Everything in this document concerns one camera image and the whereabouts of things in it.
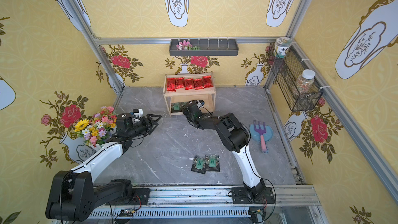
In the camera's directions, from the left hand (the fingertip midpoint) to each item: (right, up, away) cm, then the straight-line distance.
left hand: (155, 118), depth 85 cm
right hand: (+16, +8, +19) cm, 25 cm away
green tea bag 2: (+12, +7, +23) cm, 27 cm away
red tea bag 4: (+23, +20, +7) cm, 31 cm away
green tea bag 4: (+31, -24, -2) cm, 39 cm away
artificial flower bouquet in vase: (-28, -6, -7) cm, 30 cm away
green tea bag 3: (+24, -25, -2) cm, 34 cm away
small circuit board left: (-10, -43, -12) cm, 46 cm away
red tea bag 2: (+12, +21, +8) cm, 25 cm away
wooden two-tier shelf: (+29, +14, +28) cm, 42 cm away
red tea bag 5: (+29, +21, +8) cm, 37 cm away
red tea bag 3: (+18, +20, +7) cm, 28 cm away
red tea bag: (+7, +19, +7) cm, 22 cm away
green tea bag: (+8, +6, +21) cm, 23 cm away
